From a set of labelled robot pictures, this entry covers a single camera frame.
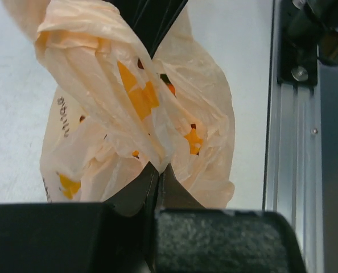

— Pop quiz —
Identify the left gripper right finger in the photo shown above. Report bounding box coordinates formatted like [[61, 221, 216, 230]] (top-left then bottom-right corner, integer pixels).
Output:
[[155, 166, 306, 272]]

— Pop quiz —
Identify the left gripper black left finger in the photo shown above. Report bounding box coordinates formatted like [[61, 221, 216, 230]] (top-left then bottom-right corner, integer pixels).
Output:
[[0, 164, 159, 272]]

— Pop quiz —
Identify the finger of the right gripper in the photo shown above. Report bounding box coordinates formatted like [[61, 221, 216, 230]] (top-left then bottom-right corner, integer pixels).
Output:
[[107, 1, 187, 59]]

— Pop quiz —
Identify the orange plastic shopping bag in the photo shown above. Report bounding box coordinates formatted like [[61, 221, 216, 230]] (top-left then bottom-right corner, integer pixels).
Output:
[[3, 1, 235, 208]]

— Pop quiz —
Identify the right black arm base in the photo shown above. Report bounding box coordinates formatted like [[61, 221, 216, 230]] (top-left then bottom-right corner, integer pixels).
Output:
[[277, 1, 338, 88]]

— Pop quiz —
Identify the aluminium front rail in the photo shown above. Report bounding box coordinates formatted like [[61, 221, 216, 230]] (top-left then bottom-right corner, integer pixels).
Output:
[[263, 1, 324, 272]]

